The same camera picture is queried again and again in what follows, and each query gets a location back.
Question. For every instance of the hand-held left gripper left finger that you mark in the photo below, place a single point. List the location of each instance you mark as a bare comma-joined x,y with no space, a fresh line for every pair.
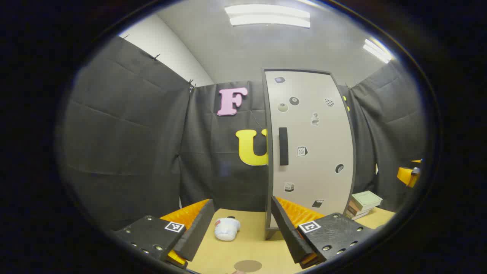
199,228

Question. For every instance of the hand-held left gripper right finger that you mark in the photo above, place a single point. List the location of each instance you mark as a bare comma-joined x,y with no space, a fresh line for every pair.
285,232

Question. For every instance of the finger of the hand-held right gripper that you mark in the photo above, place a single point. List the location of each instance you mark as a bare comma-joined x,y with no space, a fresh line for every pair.
406,175

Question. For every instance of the light grey cabinet door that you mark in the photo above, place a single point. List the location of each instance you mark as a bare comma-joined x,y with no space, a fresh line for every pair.
319,144

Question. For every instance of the dark grey cabinet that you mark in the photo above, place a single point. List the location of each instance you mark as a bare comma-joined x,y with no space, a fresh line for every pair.
268,179

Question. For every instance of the white plush toy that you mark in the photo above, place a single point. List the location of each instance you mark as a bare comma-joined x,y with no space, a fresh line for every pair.
226,229

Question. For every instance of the pale green notebook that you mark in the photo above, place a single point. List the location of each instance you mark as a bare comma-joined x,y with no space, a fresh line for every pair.
366,199

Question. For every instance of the brown book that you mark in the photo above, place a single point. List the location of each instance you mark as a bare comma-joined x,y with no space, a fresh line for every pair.
353,212

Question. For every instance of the black backdrop cloth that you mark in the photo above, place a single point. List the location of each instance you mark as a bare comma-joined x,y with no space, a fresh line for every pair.
133,133

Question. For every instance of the ceiling light panel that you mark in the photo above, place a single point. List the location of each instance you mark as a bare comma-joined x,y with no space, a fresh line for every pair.
268,16
376,50

